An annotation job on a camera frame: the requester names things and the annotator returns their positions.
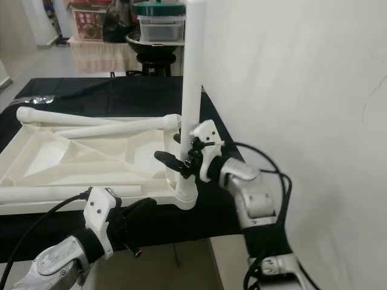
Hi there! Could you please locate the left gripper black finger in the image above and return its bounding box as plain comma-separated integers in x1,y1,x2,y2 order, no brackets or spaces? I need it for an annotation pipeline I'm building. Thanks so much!
124,211,154,235
122,198,157,216

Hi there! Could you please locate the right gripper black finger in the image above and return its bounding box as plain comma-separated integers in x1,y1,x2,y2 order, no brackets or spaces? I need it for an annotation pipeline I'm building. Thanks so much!
154,151,191,179

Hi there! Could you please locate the black tablecloth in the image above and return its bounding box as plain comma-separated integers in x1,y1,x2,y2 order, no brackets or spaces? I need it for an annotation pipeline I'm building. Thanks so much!
0,77,246,263

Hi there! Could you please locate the clear container with green lid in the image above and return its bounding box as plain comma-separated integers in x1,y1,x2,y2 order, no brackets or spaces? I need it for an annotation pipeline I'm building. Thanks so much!
133,0,187,43

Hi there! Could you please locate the black bag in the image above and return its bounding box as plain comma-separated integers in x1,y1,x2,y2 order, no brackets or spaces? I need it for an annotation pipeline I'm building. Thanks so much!
102,0,140,43

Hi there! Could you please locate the clear tape patch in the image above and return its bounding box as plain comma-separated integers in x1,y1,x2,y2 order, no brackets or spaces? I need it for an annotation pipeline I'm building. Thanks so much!
9,95,49,108

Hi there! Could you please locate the printed box with orange lid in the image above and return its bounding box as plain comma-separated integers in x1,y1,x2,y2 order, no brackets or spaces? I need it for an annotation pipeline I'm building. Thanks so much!
68,0,115,42

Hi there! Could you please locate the white appliance cabinet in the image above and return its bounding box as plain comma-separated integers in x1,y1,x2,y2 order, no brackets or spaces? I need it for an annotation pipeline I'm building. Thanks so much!
51,0,74,38

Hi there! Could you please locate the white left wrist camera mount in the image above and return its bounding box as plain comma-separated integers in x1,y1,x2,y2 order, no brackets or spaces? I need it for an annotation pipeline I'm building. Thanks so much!
85,187,120,260

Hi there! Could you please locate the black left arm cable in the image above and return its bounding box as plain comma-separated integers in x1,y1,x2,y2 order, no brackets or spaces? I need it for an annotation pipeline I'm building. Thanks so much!
0,188,94,290

